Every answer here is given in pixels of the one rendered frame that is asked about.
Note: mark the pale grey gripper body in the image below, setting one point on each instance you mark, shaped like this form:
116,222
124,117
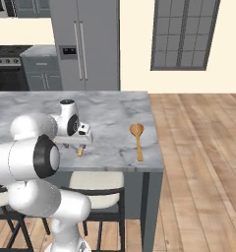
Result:
72,140

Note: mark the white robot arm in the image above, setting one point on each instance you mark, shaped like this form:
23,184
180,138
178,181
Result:
31,157

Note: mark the small wooden utensil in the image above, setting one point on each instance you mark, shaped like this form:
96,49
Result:
80,152

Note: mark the wooden slotted spoon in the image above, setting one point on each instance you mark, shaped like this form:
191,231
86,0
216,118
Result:
138,141

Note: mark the grey base cupboard run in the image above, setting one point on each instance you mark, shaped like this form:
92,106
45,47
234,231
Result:
43,70

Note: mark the black and steel oven range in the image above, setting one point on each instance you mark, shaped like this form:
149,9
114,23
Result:
7,70

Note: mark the grey double-door fridge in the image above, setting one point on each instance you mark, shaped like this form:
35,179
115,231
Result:
97,42

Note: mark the steel microwave oven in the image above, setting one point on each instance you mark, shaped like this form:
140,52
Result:
0,7

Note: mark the grey framed window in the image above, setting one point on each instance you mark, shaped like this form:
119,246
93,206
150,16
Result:
184,32

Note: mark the grey wall cupboards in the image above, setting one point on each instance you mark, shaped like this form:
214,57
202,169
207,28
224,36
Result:
31,8

